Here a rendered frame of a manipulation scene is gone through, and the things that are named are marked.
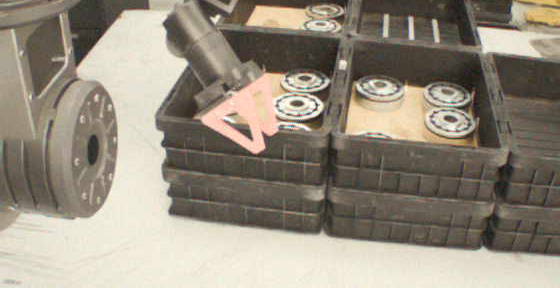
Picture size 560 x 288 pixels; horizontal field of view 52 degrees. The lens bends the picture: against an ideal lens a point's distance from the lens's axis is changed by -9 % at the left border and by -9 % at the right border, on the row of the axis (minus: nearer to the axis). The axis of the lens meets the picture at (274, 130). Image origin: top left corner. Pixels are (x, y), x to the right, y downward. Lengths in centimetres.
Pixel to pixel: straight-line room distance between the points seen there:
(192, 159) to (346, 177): 27
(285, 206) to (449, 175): 30
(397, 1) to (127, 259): 102
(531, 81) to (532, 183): 38
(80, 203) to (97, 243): 58
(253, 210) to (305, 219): 10
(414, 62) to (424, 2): 40
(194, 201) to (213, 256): 11
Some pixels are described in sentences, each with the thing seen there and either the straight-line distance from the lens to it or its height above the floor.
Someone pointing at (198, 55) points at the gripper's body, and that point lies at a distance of 78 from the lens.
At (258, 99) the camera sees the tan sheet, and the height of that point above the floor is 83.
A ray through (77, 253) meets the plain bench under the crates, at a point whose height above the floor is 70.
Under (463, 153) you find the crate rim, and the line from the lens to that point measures 101.
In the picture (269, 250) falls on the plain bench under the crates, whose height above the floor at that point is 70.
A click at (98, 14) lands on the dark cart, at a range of 266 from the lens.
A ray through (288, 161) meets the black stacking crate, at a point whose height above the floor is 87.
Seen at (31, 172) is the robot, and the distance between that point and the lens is 58.
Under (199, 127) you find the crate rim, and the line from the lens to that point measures 103.
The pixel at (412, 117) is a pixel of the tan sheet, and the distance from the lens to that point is 126.
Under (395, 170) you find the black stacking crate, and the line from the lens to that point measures 104.
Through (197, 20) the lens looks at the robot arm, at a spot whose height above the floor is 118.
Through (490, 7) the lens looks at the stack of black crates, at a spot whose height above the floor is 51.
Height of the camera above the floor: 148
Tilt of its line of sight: 33 degrees down
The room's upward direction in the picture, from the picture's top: straight up
